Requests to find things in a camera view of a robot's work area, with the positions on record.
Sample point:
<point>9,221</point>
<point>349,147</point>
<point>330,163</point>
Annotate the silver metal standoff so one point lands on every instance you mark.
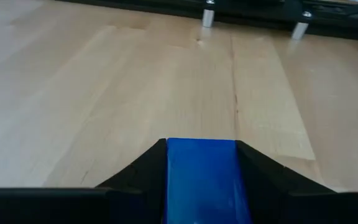
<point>208,18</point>
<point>299,30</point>

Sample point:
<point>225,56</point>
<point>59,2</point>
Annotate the blue rectangular box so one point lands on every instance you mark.
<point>204,180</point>

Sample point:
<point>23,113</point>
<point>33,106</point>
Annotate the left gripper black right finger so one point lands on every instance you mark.
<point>266,186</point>

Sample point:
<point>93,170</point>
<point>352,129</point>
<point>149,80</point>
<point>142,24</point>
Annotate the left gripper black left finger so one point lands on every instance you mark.
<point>145,193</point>

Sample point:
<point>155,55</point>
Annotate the black aluminium table frame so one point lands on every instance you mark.
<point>259,21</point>

